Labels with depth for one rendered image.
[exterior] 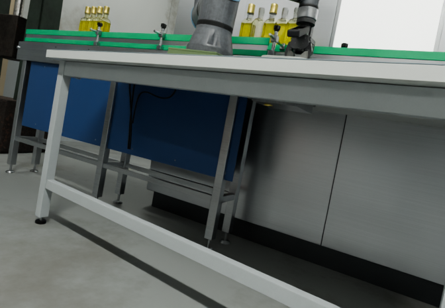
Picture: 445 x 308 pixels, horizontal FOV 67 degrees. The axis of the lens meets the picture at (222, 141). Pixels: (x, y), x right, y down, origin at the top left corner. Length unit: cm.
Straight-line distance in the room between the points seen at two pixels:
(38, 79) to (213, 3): 163
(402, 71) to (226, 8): 55
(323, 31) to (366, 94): 93
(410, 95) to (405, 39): 87
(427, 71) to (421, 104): 7
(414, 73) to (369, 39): 91
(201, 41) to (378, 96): 52
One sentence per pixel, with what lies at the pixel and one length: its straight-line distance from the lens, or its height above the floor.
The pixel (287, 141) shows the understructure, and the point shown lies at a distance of 168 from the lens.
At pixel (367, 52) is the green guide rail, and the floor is 95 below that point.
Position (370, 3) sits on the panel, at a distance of 172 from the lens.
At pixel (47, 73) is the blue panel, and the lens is 242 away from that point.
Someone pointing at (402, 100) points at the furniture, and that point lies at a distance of 80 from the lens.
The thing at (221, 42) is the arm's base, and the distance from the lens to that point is 104.
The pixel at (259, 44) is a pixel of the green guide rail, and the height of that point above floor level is 93.
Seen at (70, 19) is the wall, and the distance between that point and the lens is 487.
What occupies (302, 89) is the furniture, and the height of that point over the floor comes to 69.
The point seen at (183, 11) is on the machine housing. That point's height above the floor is 119.
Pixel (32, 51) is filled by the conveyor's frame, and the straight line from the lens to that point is 255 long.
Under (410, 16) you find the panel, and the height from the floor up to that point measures 115.
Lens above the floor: 56
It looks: 2 degrees down
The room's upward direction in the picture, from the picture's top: 10 degrees clockwise
